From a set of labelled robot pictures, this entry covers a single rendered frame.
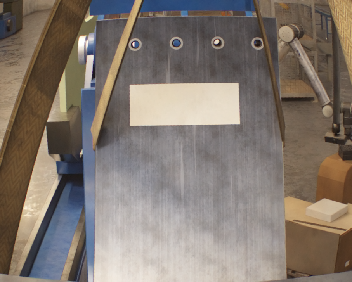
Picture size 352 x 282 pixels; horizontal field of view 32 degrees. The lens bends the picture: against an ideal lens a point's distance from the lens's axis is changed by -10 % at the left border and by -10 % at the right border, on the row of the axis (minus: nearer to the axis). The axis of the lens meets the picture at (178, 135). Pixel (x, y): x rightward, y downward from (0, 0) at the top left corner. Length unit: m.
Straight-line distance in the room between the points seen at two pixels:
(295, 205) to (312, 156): 3.21
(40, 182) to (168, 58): 5.66
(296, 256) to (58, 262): 1.92
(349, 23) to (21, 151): 0.41
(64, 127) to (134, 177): 2.67
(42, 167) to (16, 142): 7.81
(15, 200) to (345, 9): 0.45
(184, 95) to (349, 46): 1.72
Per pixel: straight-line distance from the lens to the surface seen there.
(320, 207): 5.30
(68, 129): 5.04
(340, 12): 0.77
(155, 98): 2.45
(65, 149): 5.08
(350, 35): 0.76
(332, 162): 5.66
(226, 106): 2.44
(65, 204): 5.60
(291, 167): 8.26
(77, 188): 5.96
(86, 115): 2.71
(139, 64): 2.46
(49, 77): 0.75
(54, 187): 5.68
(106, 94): 2.34
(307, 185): 7.64
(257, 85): 2.45
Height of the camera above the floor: 2.63
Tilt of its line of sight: 16 degrees down
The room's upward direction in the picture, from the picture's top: 1 degrees counter-clockwise
